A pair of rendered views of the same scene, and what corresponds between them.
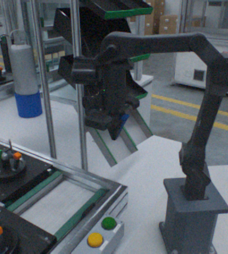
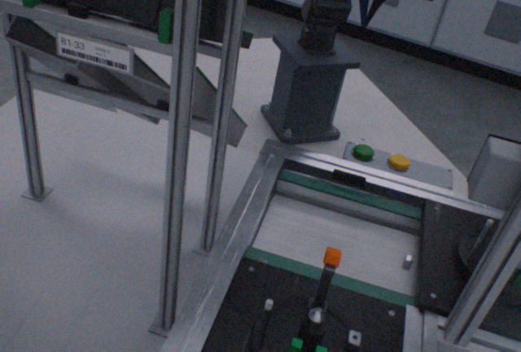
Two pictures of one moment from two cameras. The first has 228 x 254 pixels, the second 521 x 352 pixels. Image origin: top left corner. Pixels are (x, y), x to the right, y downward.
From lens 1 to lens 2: 1.32 m
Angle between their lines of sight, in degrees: 90
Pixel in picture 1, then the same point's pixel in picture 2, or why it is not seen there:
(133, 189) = (204, 173)
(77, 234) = (396, 187)
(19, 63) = not seen: outside the picture
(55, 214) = (354, 242)
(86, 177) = (263, 193)
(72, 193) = (288, 231)
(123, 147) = not seen: hidden behind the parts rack
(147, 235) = not seen: hidden behind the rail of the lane
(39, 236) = (439, 217)
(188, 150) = not seen: outside the picture
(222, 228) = (262, 95)
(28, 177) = (313, 287)
